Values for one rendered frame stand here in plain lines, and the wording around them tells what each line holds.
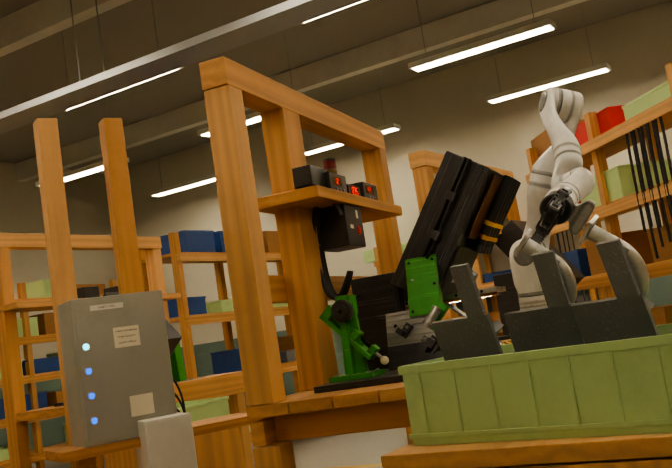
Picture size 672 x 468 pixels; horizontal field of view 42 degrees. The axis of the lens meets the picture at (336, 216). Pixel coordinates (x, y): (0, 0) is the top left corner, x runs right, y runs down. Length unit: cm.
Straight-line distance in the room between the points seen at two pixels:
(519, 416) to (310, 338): 130
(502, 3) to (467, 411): 906
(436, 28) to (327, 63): 156
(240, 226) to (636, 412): 138
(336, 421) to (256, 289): 45
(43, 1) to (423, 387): 749
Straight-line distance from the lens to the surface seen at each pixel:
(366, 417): 260
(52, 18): 886
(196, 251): 844
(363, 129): 384
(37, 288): 1115
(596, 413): 173
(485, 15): 1073
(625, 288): 177
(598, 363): 171
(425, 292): 308
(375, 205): 339
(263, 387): 263
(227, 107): 272
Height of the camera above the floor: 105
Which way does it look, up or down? 8 degrees up
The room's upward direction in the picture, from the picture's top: 9 degrees counter-clockwise
